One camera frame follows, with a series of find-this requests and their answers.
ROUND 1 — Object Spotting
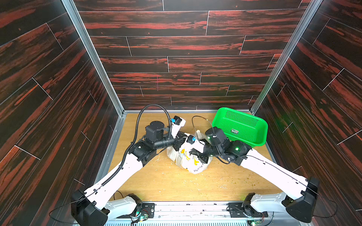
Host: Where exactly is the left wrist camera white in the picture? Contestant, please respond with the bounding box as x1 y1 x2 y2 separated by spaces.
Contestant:
170 116 186 138

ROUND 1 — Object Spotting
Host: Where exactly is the green plastic basket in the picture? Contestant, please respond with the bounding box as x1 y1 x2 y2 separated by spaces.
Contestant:
212 107 268 148

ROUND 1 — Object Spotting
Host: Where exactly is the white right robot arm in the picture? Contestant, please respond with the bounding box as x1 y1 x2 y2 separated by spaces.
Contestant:
185 127 319 223

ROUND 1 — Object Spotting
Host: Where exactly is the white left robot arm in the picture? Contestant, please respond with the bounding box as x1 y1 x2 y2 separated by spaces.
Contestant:
71 116 186 226

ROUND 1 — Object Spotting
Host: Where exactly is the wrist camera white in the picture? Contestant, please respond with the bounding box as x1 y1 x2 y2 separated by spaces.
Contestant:
170 116 186 138
186 135 205 153

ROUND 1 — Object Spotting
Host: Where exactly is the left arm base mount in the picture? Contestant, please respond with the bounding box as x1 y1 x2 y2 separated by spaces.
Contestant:
116 194 155 226

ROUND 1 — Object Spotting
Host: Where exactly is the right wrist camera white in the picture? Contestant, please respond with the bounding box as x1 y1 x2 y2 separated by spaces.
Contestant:
186 135 205 153

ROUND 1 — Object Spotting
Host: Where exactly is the white plastic bag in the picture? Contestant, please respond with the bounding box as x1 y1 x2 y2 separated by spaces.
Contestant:
167 130 212 174

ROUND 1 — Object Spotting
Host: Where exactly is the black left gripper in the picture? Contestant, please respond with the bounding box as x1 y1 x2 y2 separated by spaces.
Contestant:
152 131 190 152

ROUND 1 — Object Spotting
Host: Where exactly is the black corrugated cable hose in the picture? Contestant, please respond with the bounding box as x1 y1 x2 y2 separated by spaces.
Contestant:
93 104 173 195

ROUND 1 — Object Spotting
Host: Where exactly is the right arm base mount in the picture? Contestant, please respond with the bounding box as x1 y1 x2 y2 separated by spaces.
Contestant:
226 193 268 226

